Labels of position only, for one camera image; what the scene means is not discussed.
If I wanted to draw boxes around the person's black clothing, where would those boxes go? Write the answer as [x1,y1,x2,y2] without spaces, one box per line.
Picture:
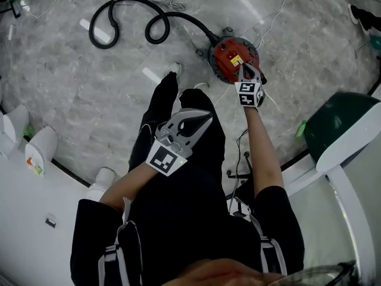
[70,74,306,286]

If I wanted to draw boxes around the person's left forearm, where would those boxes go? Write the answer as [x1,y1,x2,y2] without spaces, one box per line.
[99,161,161,213]

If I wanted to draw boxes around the green bathtub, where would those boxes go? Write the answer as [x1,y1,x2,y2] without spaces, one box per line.
[303,91,381,174]

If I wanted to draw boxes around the white power cord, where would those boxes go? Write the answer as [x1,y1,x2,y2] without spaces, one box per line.
[213,0,297,113]

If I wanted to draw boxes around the person's right forearm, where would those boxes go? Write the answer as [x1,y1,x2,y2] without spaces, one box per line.
[243,105,283,196]

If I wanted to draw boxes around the red vacuum cleaner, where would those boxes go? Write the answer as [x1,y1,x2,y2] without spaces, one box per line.
[198,26,267,85]

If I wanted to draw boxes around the person's left striped shoulder strap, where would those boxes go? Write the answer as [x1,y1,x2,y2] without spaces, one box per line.
[98,197,143,286]

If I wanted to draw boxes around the person's face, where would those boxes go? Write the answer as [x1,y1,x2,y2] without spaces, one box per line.
[162,257,283,286]

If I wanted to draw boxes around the teal floor tool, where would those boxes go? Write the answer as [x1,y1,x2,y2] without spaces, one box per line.
[355,36,381,53]

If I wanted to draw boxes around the person's clear glasses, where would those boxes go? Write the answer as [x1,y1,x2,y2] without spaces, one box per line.
[275,260,358,286]

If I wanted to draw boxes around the grey coiled cord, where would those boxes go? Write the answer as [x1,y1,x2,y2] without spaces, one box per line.
[151,0,188,11]

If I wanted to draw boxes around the person's left white shoe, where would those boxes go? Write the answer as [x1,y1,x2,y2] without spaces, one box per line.
[166,63,182,77]

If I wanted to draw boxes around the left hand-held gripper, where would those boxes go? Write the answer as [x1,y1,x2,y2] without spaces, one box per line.
[145,108,214,178]

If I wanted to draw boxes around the person's striped shoulder strap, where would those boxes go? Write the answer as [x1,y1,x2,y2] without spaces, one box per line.
[227,197,288,276]
[98,197,143,286]

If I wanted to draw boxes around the black vacuum hose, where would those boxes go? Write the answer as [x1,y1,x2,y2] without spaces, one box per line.
[88,0,223,49]

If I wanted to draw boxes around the person's right striped shoulder strap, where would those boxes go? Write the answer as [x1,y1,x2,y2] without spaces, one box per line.
[227,197,288,276]

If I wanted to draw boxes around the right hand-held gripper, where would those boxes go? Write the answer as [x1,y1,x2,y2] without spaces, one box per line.
[235,63,266,108]

